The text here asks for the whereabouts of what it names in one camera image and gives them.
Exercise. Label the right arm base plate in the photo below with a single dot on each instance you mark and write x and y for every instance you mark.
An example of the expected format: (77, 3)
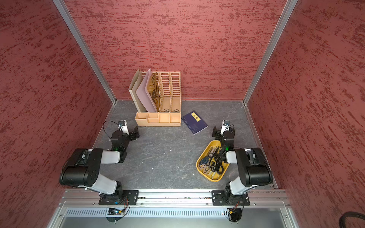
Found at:
(221, 198)

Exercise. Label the purple folder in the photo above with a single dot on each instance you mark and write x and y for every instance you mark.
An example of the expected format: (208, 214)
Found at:
(143, 94)

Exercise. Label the blue handled scissors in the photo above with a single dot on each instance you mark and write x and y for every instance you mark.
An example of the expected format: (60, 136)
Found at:
(207, 159)

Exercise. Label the large black scissors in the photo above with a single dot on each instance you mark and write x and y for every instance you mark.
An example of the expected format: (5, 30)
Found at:
(218, 166)

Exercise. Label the beige cardboard folder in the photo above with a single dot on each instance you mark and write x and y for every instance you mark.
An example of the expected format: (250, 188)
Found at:
(135, 83)

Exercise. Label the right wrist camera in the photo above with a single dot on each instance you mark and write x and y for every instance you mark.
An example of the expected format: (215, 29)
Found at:
(225, 126)

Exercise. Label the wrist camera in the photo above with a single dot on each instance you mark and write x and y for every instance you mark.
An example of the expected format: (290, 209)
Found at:
(225, 126)
(122, 125)

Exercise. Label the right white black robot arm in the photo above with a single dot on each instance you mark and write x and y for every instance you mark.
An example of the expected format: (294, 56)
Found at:
(253, 169)

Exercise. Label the aluminium front rail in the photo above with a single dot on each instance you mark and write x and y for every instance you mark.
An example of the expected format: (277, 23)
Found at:
(177, 198)

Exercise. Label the yellow storage tray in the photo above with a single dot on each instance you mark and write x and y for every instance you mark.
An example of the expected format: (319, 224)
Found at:
(206, 171)

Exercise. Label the dark blue notebook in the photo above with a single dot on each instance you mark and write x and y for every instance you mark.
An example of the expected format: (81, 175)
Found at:
(194, 122)

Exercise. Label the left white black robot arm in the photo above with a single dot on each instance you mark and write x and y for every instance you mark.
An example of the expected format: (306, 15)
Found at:
(82, 169)

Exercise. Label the wooden desk file organizer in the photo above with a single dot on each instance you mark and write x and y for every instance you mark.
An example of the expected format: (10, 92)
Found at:
(165, 90)

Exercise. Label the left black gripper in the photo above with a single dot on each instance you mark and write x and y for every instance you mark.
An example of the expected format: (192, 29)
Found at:
(132, 135)

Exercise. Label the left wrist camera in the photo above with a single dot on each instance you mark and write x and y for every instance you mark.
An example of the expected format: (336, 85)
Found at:
(122, 125)

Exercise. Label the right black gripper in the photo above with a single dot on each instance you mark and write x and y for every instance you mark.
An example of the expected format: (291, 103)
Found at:
(216, 133)

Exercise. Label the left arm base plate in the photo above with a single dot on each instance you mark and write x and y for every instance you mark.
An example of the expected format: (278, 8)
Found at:
(127, 197)

